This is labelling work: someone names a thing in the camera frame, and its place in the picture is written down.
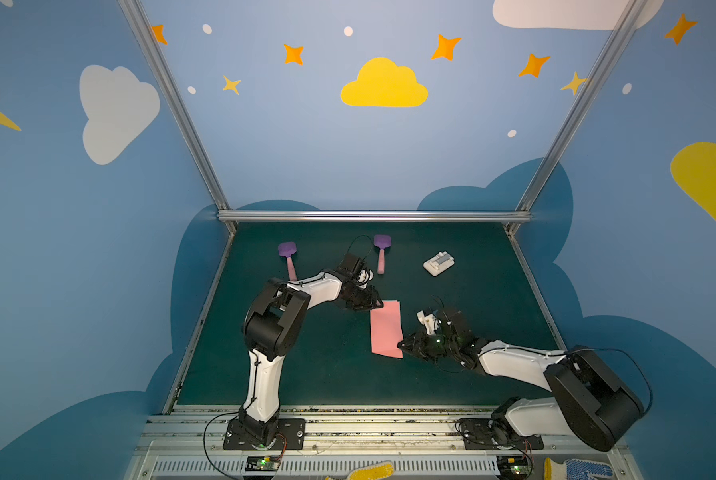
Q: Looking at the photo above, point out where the pink square paper sheet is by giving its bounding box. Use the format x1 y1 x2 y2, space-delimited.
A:
370 300 403 359

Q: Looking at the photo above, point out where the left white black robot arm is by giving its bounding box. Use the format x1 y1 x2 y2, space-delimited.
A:
228 253 384 449

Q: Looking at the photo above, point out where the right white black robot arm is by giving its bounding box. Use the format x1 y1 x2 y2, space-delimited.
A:
398 307 652 452

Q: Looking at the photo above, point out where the right purple pink spatula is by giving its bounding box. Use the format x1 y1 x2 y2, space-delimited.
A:
374 234 392 275

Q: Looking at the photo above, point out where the purple pink spatula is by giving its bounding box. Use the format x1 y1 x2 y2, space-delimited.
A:
374 234 392 275
278 241 298 281

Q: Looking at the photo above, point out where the left purple pink spatula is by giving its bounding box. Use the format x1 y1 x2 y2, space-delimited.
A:
278 241 298 281

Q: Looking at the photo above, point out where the white small plastic device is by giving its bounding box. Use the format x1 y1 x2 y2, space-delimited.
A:
423 251 455 277

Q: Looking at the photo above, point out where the yellow glove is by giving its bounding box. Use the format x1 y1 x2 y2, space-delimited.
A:
344 462 395 480

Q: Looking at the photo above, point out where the right green circuit board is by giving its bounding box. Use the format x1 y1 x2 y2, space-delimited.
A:
497 456 533 480

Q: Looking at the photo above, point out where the green circuit board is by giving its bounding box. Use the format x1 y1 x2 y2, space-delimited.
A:
245 456 281 472
497 456 533 480

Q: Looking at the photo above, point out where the blue white glove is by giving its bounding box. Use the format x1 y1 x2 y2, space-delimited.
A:
543 458 615 480

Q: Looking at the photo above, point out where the left green circuit board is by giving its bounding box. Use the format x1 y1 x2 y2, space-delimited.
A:
245 456 281 472

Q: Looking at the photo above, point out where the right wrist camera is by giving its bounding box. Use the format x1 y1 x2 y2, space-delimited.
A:
417 310 441 336

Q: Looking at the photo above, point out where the horizontal aluminium frame bar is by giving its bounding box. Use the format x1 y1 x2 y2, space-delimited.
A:
218 210 532 224

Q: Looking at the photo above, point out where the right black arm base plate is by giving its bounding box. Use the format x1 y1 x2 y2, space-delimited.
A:
456 418 545 450

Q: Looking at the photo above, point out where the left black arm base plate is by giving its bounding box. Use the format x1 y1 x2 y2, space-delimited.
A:
222 417 306 451

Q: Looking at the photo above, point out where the aluminium front rail base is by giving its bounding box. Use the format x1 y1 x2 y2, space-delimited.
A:
125 405 643 479

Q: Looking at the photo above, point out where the left aluminium frame post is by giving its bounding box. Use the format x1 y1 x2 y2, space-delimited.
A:
118 0 230 213

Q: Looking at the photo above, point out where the aluminium frame post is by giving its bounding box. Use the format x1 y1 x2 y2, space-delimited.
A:
506 0 648 237
118 0 230 213

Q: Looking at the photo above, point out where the right aluminium frame post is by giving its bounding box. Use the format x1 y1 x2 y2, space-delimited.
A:
506 0 648 237

